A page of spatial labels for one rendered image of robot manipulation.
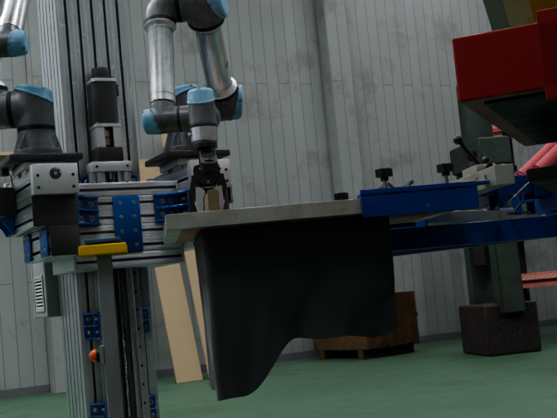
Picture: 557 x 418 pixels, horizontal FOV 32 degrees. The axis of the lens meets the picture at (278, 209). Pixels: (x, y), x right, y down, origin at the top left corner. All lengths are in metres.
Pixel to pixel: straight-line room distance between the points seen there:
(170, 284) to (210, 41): 6.56
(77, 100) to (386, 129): 8.46
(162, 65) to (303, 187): 8.06
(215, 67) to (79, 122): 0.51
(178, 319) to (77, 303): 6.15
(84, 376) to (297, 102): 8.05
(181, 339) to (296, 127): 2.97
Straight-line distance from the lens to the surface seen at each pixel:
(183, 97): 3.24
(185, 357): 9.28
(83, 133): 3.30
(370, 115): 11.46
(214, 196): 2.47
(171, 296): 9.42
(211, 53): 3.08
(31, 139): 3.06
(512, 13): 2.14
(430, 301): 11.63
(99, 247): 2.70
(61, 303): 3.45
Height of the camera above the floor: 0.79
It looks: 5 degrees up
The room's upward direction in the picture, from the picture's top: 5 degrees counter-clockwise
